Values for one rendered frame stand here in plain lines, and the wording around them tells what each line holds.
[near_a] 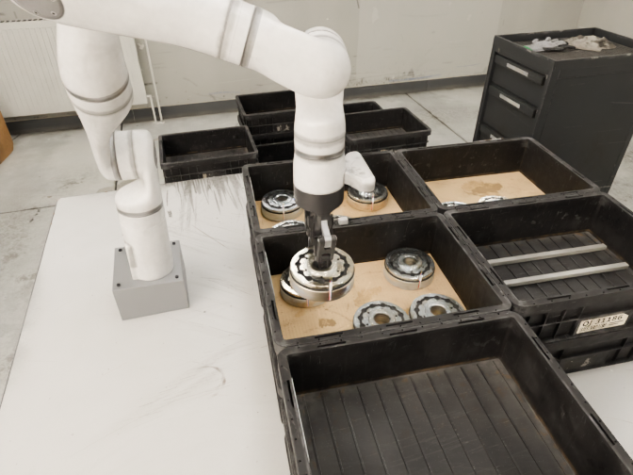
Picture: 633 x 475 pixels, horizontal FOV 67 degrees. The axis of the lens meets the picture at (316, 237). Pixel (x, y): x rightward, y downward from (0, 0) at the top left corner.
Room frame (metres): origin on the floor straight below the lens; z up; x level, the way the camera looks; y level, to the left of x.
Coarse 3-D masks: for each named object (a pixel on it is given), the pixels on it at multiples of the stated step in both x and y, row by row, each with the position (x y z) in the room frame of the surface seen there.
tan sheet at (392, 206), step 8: (344, 192) 1.09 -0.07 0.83; (344, 200) 1.06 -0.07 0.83; (392, 200) 1.06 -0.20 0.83; (256, 208) 1.02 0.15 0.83; (336, 208) 1.02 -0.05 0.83; (344, 208) 1.02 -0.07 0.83; (352, 208) 1.02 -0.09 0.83; (384, 208) 1.02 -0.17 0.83; (392, 208) 1.02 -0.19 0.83; (400, 208) 1.02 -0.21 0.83; (264, 216) 0.98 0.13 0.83; (352, 216) 0.98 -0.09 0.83; (360, 216) 0.98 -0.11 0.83; (264, 224) 0.95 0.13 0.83; (272, 224) 0.95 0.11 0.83
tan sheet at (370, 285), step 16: (368, 272) 0.77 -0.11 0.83; (352, 288) 0.72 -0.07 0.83; (368, 288) 0.72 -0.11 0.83; (384, 288) 0.72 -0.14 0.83; (400, 288) 0.72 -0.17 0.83; (432, 288) 0.72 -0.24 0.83; (448, 288) 0.72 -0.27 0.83; (288, 304) 0.67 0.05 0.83; (320, 304) 0.67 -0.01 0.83; (336, 304) 0.67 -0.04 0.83; (352, 304) 0.67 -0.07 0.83; (400, 304) 0.67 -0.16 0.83; (288, 320) 0.63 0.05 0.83; (304, 320) 0.63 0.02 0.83; (320, 320) 0.63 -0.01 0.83; (336, 320) 0.63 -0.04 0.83; (288, 336) 0.59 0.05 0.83
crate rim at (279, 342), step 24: (408, 216) 0.83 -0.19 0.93; (432, 216) 0.83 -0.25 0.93; (456, 240) 0.75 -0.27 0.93; (264, 264) 0.69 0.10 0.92; (480, 264) 0.68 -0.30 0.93; (264, 288) 0.61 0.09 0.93; (456, 312) 0.55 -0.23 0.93; (480, 312) 0.55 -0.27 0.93; (312, 336) 0.50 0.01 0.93; (336, 336) 0.50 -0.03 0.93
